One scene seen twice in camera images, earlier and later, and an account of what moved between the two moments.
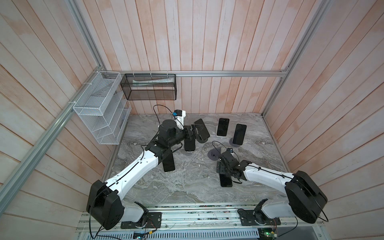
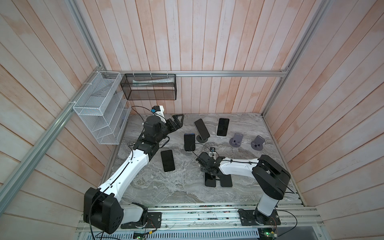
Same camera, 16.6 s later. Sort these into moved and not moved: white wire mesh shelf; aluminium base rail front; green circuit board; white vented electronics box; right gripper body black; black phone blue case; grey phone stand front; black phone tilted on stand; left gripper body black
Moved: right gripper body black; grey phone stand front; left gripper body black
Not moved: white wire mesh shelf; white vented electronics box; black phone tilted on stand; black phone blue case; aluminium base rail front; green circuit board
